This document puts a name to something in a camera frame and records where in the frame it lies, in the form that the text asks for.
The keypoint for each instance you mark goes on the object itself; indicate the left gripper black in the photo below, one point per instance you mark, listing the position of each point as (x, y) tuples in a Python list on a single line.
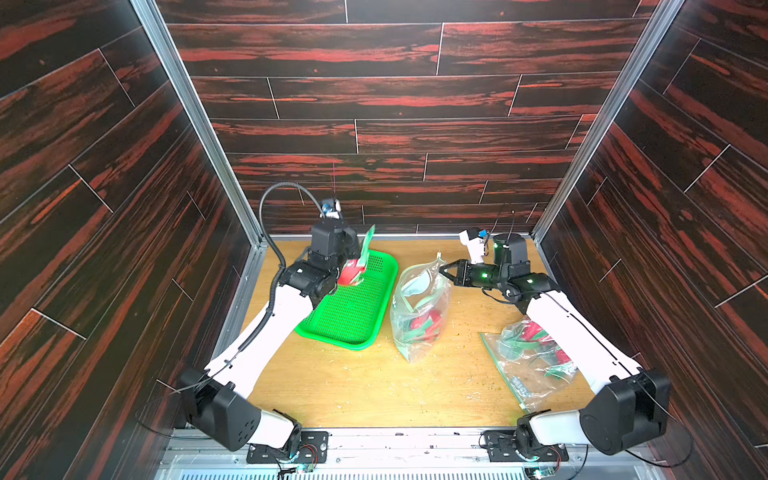
[(348, 239)]

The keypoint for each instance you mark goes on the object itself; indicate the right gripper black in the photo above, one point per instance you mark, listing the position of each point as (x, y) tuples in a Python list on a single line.
[(463, 274)]

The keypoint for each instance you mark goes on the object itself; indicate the red dragon fruit toy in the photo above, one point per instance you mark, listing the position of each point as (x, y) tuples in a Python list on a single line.
[(351, 274), (427, 327)]

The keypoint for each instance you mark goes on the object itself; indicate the clear zip-top bag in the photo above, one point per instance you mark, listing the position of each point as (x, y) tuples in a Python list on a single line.
[(420, 289), (530, 362)]

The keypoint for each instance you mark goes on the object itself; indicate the green perforated plastic tray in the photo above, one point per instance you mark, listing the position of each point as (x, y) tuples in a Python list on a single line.
[(351, 318)]

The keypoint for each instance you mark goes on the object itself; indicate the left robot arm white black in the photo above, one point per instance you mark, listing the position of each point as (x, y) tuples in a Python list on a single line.
[(215, 398)]

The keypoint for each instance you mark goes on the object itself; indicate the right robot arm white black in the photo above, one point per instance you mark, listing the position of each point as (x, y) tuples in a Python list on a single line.
[(630, 404)]

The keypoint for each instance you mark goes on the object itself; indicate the dragon fruit in near bag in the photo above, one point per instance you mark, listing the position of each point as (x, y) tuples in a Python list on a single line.
[(529, 341)]

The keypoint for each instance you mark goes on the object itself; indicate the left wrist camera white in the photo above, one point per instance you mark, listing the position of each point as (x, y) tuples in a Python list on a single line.
[(331, 209)]

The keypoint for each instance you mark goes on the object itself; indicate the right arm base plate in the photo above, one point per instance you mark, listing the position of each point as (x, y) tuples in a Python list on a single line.
[(507, 445)]

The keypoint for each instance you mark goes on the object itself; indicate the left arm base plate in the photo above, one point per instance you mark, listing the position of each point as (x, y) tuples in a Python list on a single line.
[(308, 447)]

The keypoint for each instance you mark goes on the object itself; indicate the aluminium front rail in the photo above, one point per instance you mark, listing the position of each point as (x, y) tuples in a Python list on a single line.
[(398, 453)]

